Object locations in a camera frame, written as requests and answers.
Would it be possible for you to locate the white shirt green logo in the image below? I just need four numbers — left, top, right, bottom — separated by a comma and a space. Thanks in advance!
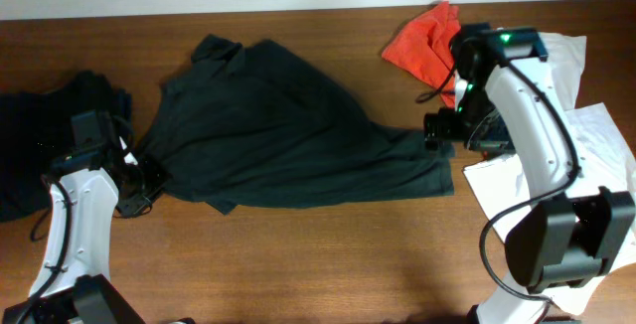
462, 30, 636, 316

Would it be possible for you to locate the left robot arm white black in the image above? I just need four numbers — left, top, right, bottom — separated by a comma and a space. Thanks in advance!
2, 110, 169, 324

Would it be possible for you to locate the orange red shirt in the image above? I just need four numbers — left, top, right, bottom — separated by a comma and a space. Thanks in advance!
382, 1, 460, 107

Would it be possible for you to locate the dark green polo shirt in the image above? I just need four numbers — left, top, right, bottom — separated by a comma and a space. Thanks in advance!
139, 35, 454, 214

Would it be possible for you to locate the black folded clothes pile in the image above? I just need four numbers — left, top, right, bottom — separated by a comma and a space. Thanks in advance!
1, 71, 132, 222

